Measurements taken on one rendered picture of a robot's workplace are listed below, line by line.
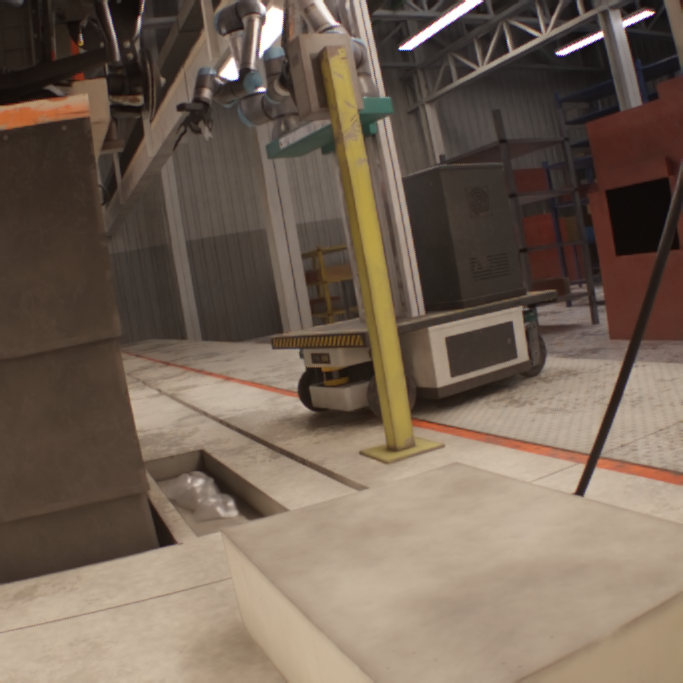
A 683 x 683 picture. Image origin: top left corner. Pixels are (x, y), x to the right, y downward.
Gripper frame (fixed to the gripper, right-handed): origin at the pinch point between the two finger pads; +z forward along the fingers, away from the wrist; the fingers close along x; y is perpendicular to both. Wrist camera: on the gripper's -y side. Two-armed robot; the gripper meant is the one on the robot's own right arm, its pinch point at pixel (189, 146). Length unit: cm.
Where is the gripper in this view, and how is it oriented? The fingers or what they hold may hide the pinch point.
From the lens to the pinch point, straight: 267.3
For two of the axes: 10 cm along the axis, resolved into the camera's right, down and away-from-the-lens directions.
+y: 4.6, 2.7, 8.4
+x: -8.8, 0.6, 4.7
